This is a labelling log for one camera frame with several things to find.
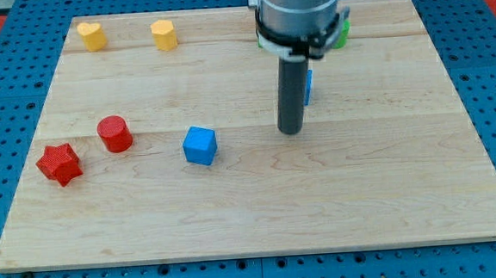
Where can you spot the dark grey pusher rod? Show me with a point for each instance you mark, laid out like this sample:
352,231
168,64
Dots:
292,79

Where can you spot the blue cube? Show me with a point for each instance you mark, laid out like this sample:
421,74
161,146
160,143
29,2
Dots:
200,145

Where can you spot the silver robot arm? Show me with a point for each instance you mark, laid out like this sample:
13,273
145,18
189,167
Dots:
297,31

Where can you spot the blue triangle block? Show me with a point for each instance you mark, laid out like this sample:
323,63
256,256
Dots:
308,88

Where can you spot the green block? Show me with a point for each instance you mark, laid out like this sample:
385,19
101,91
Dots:
341,42

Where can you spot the yellow hexagon block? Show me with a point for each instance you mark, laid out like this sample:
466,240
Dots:
164,35

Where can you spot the wooden board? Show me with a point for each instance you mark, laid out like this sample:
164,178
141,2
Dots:
387,156

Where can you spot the red cylinder block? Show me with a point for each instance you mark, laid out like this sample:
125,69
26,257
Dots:
114,133

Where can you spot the yellow heart block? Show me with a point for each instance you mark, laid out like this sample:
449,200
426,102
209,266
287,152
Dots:
92,35

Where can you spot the red star block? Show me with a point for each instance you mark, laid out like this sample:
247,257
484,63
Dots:
60,163

